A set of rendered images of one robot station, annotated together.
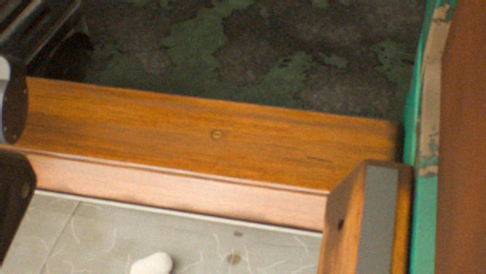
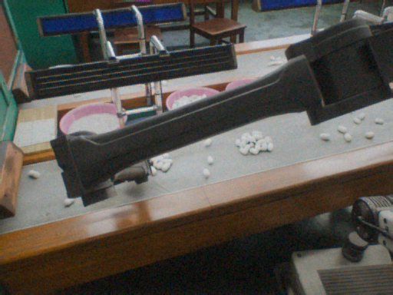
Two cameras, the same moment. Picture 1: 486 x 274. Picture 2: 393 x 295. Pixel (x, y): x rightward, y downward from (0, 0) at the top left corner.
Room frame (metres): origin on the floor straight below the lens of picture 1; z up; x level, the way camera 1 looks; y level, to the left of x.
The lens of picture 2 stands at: (1.09, 0.02, 1.48)
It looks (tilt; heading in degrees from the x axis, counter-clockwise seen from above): 37 degrees down; 148
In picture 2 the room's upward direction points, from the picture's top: 1 degrees counter-clockwise
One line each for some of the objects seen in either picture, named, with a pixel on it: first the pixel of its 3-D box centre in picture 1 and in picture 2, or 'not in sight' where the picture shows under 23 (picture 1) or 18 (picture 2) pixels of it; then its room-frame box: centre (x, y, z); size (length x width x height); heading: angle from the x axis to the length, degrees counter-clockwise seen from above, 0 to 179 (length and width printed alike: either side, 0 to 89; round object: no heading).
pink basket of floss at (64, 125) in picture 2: not in sight; (96, 128); (-0.12, 0.29, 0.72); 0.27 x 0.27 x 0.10
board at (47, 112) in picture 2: not in sight; (36, 128); (-0.17, 0.08, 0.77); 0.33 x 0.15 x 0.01; 165
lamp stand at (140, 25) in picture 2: not in sight; (124, 64); (-0.27, 0.51, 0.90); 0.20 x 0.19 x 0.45; 75
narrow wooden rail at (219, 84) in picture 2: not in sight; (218, 91); (-0.12, 0.92, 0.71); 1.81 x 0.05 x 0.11; 75
